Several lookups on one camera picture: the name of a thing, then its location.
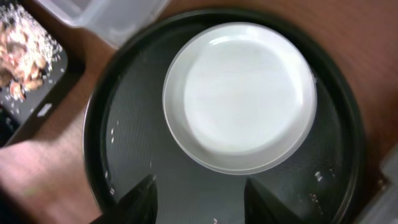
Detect grey dishwasher rack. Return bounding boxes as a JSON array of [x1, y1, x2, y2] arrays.
[[354, 151, 397, 224]]

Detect light grey plate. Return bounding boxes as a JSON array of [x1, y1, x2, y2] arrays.
[[162, 22, 317, 175]]

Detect round black serving tray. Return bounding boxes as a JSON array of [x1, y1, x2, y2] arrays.
[[83, 8, 365, 223]]

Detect food scraps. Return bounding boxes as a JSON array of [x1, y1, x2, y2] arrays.
[[1, 2, 63, 100]]

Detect clear plastic waste bin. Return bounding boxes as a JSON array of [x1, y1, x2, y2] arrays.
[[37, 0, 169, 49]]

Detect black rectangular waste tray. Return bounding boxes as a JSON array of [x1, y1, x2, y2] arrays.
[[1, 1, 85, 147]]

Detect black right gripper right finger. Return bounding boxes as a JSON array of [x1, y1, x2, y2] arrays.
[[244, 177, 303, 224]]

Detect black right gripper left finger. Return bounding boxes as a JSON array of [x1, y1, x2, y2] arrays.
[[90, 175, 158, 224]]

